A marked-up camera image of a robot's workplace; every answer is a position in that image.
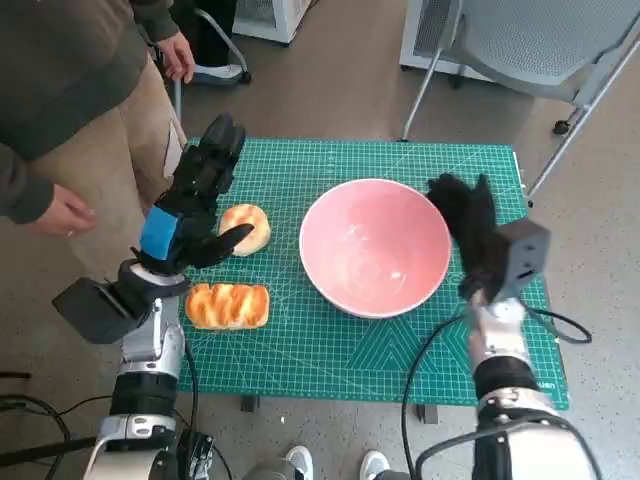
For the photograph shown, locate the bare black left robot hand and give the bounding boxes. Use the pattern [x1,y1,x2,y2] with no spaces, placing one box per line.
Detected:
[130,112,256,274]

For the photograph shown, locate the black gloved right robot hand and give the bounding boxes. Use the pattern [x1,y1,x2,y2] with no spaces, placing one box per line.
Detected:
[424,172,511,301]

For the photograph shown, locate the round toy bread bun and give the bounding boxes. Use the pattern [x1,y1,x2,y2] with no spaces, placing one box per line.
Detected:
[218,203,274,258]

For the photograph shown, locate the rectangular braided toy bread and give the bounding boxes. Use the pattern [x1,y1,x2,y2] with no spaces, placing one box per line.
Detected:
[184,282,271,331]

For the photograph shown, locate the pink bowl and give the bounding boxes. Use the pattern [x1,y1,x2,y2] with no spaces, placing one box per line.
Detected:
[298,178,453,320]

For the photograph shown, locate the grey chair with seated person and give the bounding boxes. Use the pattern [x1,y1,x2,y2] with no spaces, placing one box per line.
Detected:
[149,7,253,146]

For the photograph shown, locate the green cutting mat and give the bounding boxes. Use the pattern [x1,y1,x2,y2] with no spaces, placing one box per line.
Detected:
[174,137,571,411]

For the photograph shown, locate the white cabinet with grille side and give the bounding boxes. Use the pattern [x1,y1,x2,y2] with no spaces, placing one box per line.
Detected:
[399,0,501,81]

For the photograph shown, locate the seated person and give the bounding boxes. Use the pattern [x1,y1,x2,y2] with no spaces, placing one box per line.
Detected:
[189,0,244,85]

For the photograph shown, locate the grey mesh chair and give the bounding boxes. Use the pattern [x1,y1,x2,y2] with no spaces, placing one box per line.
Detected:
[399,0,640,209]

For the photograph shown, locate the standing person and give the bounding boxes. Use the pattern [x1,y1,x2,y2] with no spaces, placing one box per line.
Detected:
[0,0,197,266]

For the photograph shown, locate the white cabinet with mesh door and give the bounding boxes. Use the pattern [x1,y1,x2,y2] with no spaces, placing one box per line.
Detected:
[232,0,314,47]

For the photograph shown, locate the black device with metal clips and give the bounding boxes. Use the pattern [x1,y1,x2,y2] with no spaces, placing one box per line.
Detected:
[174,429,217,480]

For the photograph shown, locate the white shoe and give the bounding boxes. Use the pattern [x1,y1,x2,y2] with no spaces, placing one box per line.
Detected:
[284,444,315,480]
[360,449,392,480]

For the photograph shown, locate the long black stand leg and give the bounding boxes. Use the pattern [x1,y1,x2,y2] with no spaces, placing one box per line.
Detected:
[0,434,99,464]

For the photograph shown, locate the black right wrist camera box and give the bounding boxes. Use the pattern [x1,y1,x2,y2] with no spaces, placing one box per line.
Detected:
[492,217,552,304]

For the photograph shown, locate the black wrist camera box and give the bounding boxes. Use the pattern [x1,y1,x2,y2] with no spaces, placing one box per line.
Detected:
[492,217,552,304]
[52,277,151,345]

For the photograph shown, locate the person's hand with ring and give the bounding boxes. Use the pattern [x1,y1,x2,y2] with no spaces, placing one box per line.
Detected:
[24,182,97,238]

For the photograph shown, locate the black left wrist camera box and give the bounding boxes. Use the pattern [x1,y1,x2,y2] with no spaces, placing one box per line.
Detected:
[52,277,151,345]

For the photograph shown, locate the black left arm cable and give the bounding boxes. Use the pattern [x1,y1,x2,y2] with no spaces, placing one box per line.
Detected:
[182,344,234,480]

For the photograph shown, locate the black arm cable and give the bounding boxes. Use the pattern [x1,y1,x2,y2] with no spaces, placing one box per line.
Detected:
[401,304,594,480]
[182,344,234,480]

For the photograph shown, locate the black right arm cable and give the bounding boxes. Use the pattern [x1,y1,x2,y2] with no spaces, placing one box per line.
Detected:
[401,304,594,480]

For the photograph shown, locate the black floor cable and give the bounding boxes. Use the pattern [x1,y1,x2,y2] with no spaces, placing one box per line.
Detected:
[0,392,114,480]

